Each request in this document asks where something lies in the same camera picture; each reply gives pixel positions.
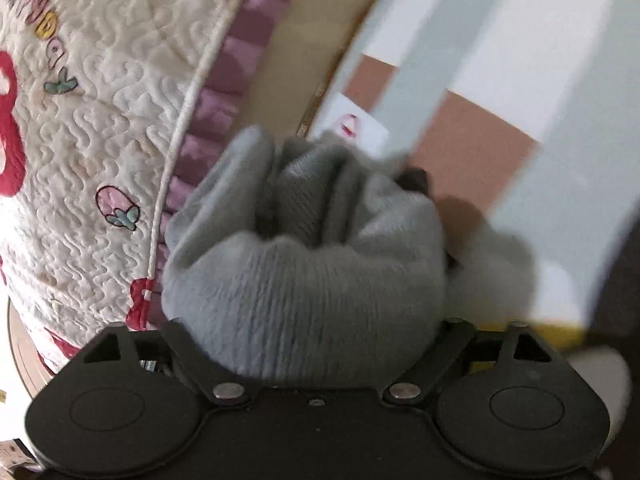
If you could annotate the white paper sheet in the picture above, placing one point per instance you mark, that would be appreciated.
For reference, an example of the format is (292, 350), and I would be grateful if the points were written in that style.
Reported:
(357, 120)

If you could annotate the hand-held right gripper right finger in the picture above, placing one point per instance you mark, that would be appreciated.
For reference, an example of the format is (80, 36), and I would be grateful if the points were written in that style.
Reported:
(440, 357)

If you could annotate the checkered floor mat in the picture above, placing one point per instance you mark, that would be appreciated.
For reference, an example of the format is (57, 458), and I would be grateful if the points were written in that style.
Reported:
(500, 110)

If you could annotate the quilted bedspread with red bears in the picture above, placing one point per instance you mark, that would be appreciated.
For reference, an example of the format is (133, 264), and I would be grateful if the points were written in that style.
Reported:
(100, 150)

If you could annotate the grey sweater with black cat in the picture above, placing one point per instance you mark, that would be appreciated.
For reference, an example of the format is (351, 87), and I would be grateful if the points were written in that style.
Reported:
(305, 260)

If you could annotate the dark brown cushion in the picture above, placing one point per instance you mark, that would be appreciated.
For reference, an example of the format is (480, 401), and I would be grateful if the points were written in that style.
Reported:
(617, 300)

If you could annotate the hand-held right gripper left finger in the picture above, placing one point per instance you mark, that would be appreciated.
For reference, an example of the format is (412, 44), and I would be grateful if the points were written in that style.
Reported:
(195, 362)

